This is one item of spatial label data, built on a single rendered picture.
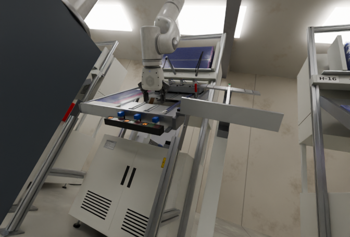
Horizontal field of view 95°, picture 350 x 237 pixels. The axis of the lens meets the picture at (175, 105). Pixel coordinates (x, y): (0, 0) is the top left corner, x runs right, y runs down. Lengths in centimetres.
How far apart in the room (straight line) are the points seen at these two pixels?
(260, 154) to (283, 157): 41
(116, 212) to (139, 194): 17
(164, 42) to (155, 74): 14
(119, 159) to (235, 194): 275
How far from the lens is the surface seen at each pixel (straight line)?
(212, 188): 76
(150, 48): 70
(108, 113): 104
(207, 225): 77
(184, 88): 130
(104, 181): 129
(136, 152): 119
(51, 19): 37
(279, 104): 431
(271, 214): 378
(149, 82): 73
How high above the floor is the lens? 48
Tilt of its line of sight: 22 degrees up
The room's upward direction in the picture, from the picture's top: 17 degrees clockwise
